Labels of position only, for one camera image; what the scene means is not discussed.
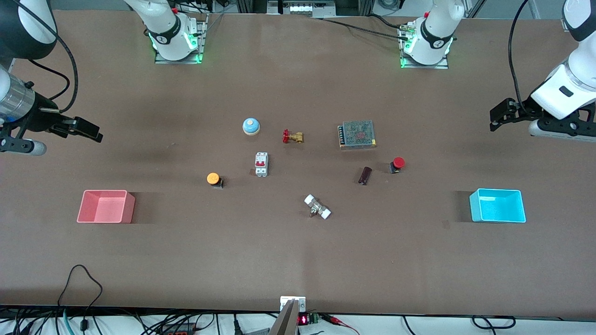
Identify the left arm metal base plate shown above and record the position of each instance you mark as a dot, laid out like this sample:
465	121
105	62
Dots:
423	66

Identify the grey metal bar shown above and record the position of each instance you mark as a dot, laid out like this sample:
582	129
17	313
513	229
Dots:
285	323

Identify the red digit display module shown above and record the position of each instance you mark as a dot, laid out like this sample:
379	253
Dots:
303	319

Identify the dark brown cylinder capacitor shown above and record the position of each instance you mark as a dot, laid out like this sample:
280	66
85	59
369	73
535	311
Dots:
365	175

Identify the yellow push button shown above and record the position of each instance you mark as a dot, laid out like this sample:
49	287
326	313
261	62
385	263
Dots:
213	177

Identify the metal device white connector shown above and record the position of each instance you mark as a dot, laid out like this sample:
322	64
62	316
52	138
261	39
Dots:
300	8

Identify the metal fitting white ends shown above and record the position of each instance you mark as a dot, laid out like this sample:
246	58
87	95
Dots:
317	207

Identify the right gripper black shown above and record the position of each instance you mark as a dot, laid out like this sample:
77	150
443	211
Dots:
43	117

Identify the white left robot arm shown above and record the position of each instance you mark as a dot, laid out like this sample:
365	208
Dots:
565	88

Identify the red black device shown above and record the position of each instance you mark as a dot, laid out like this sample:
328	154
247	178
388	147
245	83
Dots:
179	329

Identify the pink plastic bin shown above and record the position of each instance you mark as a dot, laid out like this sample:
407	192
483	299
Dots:
114	211

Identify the metal mesh power supply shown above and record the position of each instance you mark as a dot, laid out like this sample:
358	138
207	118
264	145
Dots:
357	134

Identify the white circuit breaker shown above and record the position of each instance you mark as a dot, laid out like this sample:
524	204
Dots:
261	164

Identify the blue white round knob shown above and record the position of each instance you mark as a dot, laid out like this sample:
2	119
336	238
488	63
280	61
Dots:
251	125

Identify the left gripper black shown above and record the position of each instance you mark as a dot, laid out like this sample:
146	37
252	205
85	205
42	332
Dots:
518	110

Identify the white mounting plate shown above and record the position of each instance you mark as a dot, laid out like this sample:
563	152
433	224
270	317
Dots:
300	301

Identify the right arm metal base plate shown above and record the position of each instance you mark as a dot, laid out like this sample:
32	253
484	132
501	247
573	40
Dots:
179	61

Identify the cyan plastic bin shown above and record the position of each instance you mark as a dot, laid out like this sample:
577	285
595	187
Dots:
493	209

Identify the red clip lead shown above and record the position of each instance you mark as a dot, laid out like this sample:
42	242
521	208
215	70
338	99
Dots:
337	321

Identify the red push button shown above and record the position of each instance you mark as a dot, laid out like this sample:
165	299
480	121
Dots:
398	162

